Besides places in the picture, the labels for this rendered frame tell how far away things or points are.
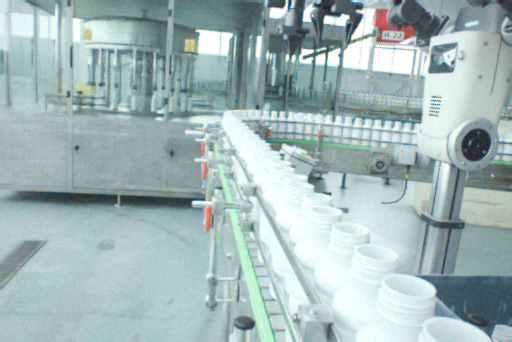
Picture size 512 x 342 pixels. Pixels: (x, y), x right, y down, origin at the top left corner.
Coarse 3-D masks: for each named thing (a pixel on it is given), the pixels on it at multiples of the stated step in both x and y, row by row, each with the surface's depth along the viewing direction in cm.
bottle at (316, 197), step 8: (304, 200) 52; (312, 200) 51; (320, 200) 51; (328, 200) 51; (304, 208) 51; (304, 216) 52; (296, 224) 53; (304, 224) 51; (296, 232) 52; (304, 232) 51; (296, 240) 51; (288, 264) 53; (288, 272) 53; (288, 280) 53; (288, 288) 53; (288, 296) 53; (288, 304) 53
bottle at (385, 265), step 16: (368, 256) 37; (384, 256) 36; (352, 272) 35; (368, 272) 34; (384, 272) 33; (352, 288) 35; (368, 288) 34; (336, 304) 35; (352, 304) 34; (368, 304) 34; (336, 320) 35; (352, 320) 33; (368, 320) 33; (352, 336) 34
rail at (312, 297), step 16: (240, 160) 104; (240, 192) 101; (256, 192) 75; (272, 224) 58; (256, 240) 72; (288, 256) 48; (272, 272) 58; (304, 272) 42; (304, 288) 41; (288, 320) 46; (336, 336) 31
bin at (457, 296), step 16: (448, 288) 86; (464, 288) 87; (480, 288) 88; (496, 288) 88; (448, 304) 87; (464, 304) 88; (480, 304) 88; (496, 304) 89; (464, 320) 89; (496, 320) 90
